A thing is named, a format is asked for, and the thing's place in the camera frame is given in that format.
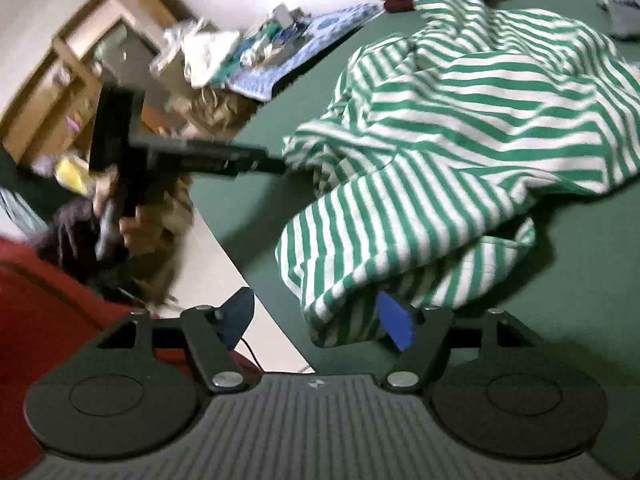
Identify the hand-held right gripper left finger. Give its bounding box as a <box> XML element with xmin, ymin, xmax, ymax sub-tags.
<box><xmin>95</xmin><ymin>287</ymin><xmax>257</xmax><ymax>393</ymax></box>

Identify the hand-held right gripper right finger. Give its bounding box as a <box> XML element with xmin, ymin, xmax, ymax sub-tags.
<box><xmin>376</xmin><ymin>291</ymin><xmax>543</xmax><ymax>393</ymax></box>

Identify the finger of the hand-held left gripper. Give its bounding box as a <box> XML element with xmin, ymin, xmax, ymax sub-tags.
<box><xmin>232</xmin><ymin>143</ymin><xmax>287</xmax><ymax>178</ymax></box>

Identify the green white striped shirt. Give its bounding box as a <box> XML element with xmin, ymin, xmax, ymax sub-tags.
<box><xmin>275</xmin><ymin>0</ymin><xmax>640</xmax><ymax>348</ymax></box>

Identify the yellow packet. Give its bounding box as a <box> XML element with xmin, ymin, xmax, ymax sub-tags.
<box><xmin>54</xmin><ymin>156</ymin><xmax>93</xmax><ymax>196</ymax></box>

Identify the wooden shelf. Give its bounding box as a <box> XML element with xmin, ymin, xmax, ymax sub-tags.
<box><xmin>0</xmin><ymin>0</ymin><xmax>201</xmax><ymax>163</ymax></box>

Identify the dark cloth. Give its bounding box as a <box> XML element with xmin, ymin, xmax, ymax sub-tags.
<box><xmin>32</xmin><ymin>195</ymin><xmax>131</xmax><ymax>303</ymax></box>

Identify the teal green cloth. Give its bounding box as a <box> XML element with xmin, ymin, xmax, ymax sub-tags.
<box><xmin>220</xmin><ymin>20</ymin><xmax>287</xmax><ymax>77</ymax></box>

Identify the blue patterned cloth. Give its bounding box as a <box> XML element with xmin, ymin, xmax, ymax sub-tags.
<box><xmin>230</xmin><ymin>2</ymin><xmax>386</xmax><ymax>101</ymax></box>

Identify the red cloth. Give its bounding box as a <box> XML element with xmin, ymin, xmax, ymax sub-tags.
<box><xmin>0</xmin><ymin>235</ymin><xmax>266</xmax><ymax>480</ymax></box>

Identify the grey striped knit sweater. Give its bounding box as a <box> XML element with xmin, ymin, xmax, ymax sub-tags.
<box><xmin>597</xmin><ymin>0</ymin><xmax>640</xmax><ymax>41</ymax></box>

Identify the black cable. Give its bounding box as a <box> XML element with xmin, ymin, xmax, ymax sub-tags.
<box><xmin>239</xmin><ymin>339</ymin><xmax>265</xmax><ymax>375</ymax></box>

